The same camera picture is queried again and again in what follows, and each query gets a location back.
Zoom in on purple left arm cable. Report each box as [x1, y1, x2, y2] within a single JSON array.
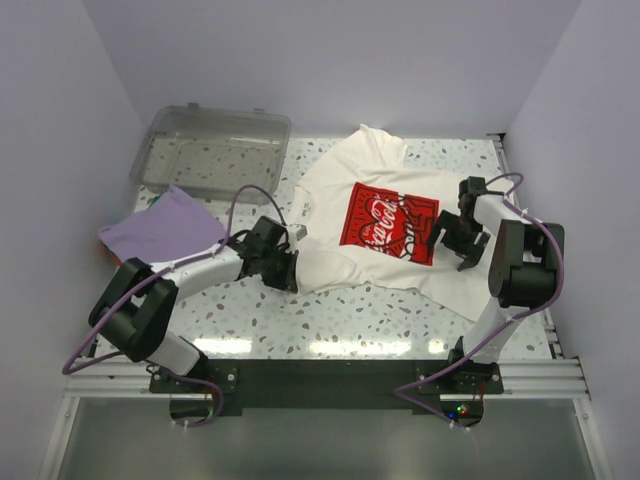
[[60, 184, 289, 429]]

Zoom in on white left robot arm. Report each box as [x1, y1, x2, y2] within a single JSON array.
[[89, 216, 307, 380]]

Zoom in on aluminium rail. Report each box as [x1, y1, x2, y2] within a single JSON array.
[[63, 358, 590, 400], [475, 134, 565, 361]]

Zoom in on folded orange and teal clothes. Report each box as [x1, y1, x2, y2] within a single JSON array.
[[97, 240, 122, 266]]

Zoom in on white Coca-Cola t-shirt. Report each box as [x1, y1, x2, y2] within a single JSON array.
[[287, 125, 493, 321]]

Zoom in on aluminium right side rail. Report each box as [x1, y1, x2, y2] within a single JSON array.
[[475, 134, 565, 361]]

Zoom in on folded purple t-shirt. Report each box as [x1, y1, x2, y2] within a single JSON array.
[[98, 186, 226, 264]]

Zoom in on aluminium front rail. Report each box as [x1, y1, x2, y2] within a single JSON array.
[[63, 358, 590, 400]]

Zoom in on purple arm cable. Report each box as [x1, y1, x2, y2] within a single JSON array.
[[393, 172, 566, 415], [60, 184, 289, 429]]

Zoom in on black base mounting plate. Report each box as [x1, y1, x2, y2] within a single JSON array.
[[149, 359, 504, 426]]

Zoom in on clear plastic storage bin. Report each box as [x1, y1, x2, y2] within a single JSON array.
[[130, 104, 291, 200]]

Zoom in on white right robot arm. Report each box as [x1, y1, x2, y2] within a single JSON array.
[[426, 176, 565, 364]]

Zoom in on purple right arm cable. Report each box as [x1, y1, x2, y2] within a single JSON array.
[[393, 172, 566, 415]]

